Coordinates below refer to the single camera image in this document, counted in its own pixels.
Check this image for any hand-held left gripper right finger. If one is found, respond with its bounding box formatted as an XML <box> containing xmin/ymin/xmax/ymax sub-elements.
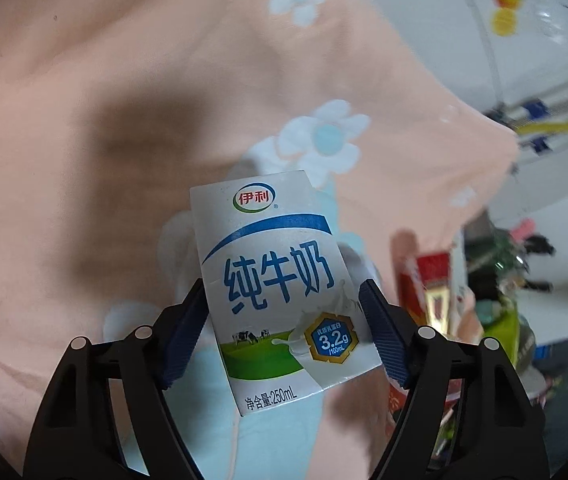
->
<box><xmin>359</xmin><ymin>277</ymin><xmax>549</xmax><ymax>480</ymax></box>

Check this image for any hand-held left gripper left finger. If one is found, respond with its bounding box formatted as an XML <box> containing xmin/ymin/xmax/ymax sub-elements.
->
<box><xmin>24</xmin><ymin>277</ymin><xmax>225</xmax><ymax>480</ymax></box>

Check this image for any white milk carton blue badge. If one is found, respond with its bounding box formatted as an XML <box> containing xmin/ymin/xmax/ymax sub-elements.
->
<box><xmin>189</xmin><ymin>170</ymin><xmax>382</xmax><ymax>418</ymax></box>

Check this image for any red plastic cup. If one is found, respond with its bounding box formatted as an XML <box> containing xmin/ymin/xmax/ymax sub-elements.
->
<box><xmin>400</xmin><ymin>252</ymin><xmax>467</xmax><ymax>333</ymax></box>

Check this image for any green dish rack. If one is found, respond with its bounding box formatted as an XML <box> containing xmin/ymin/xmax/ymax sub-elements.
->
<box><xmin>481</xmin><ymin>300</ymin><xmax>537</xmax><ymax>373</ymax></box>

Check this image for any pink brush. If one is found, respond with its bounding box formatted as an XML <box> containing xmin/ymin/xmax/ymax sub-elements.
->
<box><xmin>510</xmin><ymin>218</ymin><xmax>535</xmax><ymax>242</ymax></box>

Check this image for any black knife block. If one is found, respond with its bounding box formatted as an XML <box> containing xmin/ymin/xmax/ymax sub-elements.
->
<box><xmin>518</xmin><ymin>234</ymin><xmax>555</xmax><ymax>292</ymax></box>

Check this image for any peach flowered blanket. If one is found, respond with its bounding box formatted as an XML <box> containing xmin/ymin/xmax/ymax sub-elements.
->
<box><xmin>0</xmin><ymin>0</ymin><xmax>519</xmax><ymax>480</ymax></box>

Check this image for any yellow hose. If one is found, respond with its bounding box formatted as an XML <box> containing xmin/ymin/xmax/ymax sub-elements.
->
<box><xmin>516</xmin><ymin>119</ymin><xmax>568</xmax><ymax>137</ymax></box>

